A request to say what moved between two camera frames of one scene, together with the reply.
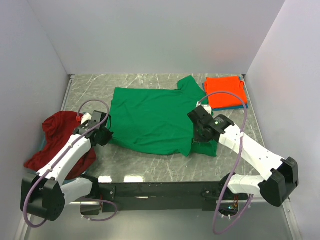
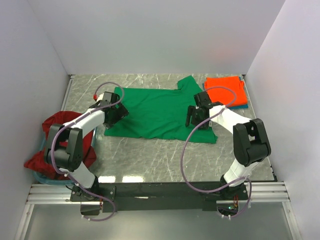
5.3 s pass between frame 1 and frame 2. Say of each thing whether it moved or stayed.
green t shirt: moved
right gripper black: moved
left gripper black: moved
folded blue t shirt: stayed
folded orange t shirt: stayed
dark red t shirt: stayed
